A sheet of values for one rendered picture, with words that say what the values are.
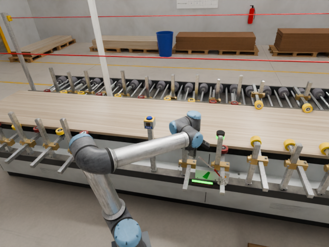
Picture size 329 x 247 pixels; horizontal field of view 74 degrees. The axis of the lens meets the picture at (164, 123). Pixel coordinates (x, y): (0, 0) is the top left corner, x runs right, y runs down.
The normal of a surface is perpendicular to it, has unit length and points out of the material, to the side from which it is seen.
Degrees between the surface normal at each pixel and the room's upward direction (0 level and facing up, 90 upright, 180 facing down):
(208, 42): 90
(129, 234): 5
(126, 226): 5
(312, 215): 90
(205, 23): 90
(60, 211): 0
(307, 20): 90
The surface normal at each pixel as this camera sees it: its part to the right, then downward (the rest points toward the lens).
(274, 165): -0.22, 0.54
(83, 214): -0.04, -0.83
